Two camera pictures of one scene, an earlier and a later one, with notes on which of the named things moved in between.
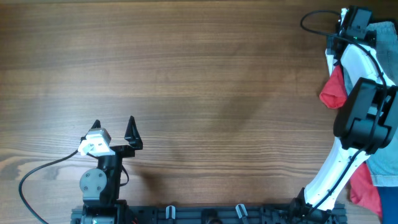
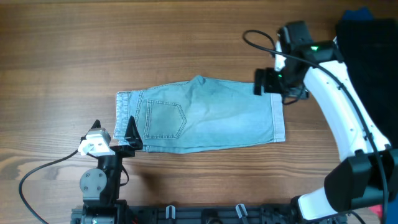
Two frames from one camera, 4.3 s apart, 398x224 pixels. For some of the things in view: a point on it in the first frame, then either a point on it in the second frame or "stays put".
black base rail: x=211 y=214 stays put
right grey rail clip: x=241 y=210 stays put
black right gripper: x=358 y=20 → x=259 y=81
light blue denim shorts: x=384 y=165 → x=201 y=114
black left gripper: x=119 y=149 stays put
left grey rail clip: x=170 y=212 stays put
